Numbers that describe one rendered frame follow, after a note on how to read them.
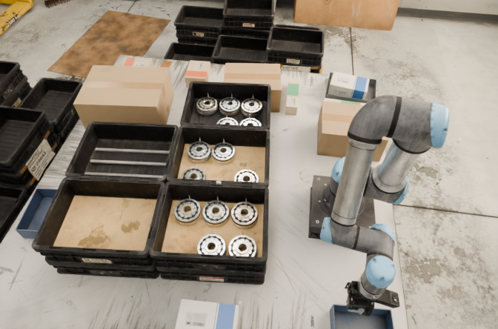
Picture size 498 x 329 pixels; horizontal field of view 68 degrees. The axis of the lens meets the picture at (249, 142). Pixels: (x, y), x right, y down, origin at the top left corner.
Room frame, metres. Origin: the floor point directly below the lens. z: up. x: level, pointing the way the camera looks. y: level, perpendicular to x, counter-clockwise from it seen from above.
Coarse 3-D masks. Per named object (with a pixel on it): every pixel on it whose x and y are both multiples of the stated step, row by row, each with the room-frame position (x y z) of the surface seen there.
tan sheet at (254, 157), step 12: (240, 156) 1.02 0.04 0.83; (252, 156) 1.02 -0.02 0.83; (264, 156) 1.02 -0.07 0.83; (180, 168) 0.95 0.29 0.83; (204, 168) 0.95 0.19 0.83; (216, 168) 0.95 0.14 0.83; (228, 168) 0.95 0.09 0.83; (240, 168) 0.95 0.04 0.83; (252, 168) 0.95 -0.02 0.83; (264, 168) 0.95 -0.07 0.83; (228, 180) 0.89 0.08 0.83; (264, 180) 0.89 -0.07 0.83
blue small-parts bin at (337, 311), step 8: (336, 312) 0.41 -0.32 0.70; (344, 312) 0.41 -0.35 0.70; (352, 312) 0.40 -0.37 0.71; (376, 312) 0.40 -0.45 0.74; (384, 312) 0.40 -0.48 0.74; (336, 320) 0.38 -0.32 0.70; (344, 320) 0.38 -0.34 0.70; (352, 320) 0.38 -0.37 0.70; (360, 320) 0.38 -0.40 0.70; (368, 320) 0.38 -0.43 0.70; (376, 320) 0.38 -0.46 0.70; (384, 320) 0.38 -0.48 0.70; (392, 320) 0.36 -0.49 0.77; (336, 328) 0.35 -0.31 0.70; (344, 328) 0.35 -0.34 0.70; (352, 328) 0.35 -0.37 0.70; (360, 328) 0.35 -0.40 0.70; (368, 328) 0.35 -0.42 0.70; (376, 328) 0.35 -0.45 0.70; (384, 328) 0.35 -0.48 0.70; (392, 328) 0.34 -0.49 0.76
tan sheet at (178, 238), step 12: (204, 204) 0.77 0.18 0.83; (228, 204) 0.77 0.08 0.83; (168, 228) 0.67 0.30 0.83; (180, 228) 0.67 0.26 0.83; (192, 228) 0.67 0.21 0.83; (204, 228) 0.67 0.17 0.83; (216, 228) 0.67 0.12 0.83; (228, 228) 0.67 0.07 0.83; (240, 228) 0.67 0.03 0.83; (252, 228) 0.67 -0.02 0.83; (168, 240) 0.62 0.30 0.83; (180, 240) 0.62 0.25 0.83; (192, 240) 0.62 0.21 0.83; (228, 240) 0.62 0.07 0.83; (180, 252) 0.57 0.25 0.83; (192, 252) 0.57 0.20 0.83
